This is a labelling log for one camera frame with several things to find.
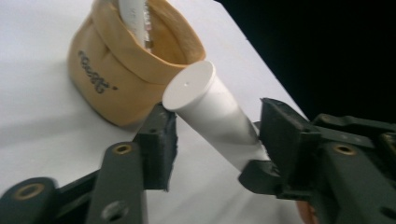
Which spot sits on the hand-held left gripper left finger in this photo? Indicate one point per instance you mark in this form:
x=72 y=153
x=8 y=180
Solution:
x=158 y=149

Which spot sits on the small white tube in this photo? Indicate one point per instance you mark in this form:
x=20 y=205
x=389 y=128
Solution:
x=134 y=18

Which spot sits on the tan fabric pouch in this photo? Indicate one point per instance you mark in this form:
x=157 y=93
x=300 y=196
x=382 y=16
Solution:
x=124 y=77

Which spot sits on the large white tube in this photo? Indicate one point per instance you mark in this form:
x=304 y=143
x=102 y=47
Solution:
x=211 y=109

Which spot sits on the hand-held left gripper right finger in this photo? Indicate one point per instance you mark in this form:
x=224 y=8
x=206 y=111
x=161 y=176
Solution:
x=286 y=140

